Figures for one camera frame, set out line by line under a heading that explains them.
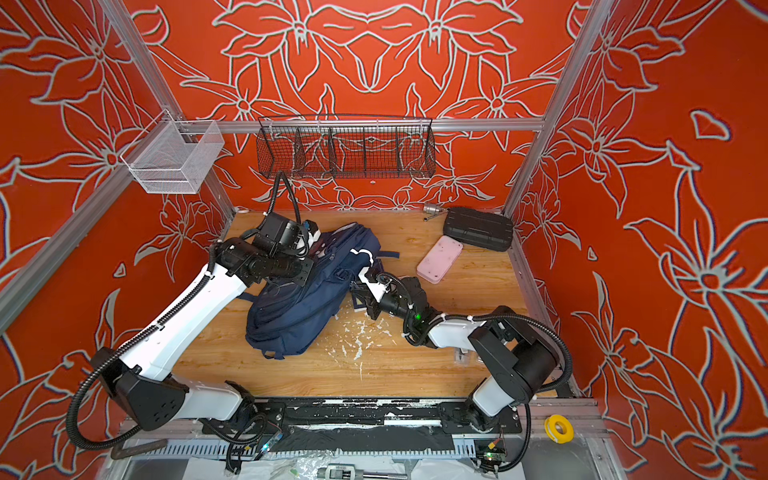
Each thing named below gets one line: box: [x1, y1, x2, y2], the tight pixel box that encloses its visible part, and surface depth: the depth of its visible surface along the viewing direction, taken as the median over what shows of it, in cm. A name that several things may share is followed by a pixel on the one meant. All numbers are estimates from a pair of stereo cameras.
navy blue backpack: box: [237, 223, 400, 359], surface depth 75 cm
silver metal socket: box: [423, 204, 444, 215], surface depth 120 cm
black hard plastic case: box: [444, 206, 514, 252], surface depth 108 cm
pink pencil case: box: [416, 235, 464, 285], surface depth 105 cm
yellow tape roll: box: [544, 414, 575, 444], surface depth 72 cm
